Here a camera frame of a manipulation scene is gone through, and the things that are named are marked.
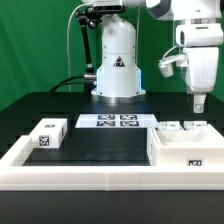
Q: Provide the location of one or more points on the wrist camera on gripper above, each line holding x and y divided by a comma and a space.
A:
166, 64

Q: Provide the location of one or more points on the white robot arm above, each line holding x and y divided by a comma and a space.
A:
118, 78

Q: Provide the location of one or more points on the small white cabinet block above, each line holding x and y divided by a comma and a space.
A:
49, 133

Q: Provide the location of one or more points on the white flat base plate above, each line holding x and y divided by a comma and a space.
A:
116, 121

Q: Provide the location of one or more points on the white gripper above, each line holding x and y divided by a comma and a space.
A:
199, 43

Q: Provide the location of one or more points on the white door panel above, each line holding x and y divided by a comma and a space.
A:
195, 125
169, 125

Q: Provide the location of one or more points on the white cabinet body box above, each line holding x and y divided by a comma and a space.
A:
182, 148

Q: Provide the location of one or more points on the white U-shaped frame wall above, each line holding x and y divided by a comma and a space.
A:
16, 175

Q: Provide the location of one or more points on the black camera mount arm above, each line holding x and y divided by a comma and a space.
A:
88, 19

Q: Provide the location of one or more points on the black camera on mount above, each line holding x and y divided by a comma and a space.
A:
108, 6

